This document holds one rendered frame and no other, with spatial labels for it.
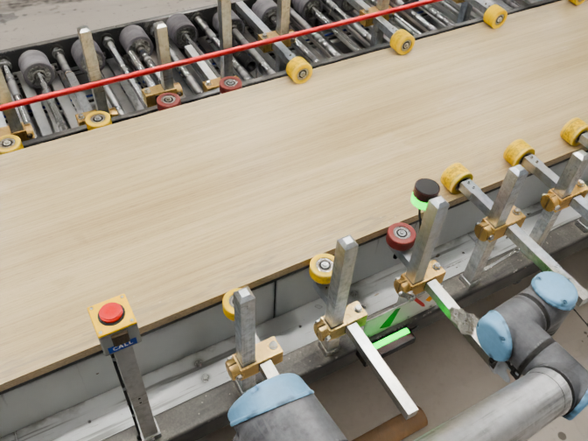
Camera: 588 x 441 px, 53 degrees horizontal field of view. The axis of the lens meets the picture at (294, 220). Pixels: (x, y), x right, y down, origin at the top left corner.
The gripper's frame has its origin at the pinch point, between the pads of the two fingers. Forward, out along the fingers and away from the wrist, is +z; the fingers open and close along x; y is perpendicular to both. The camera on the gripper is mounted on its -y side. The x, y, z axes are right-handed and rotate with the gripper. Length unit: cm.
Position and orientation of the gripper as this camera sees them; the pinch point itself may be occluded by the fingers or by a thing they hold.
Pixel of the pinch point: (495, 367)
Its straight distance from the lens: 158.6
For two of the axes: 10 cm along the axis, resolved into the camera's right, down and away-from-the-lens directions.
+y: 4.8, 6.6, -5.7
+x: 8.8, -3.3, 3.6
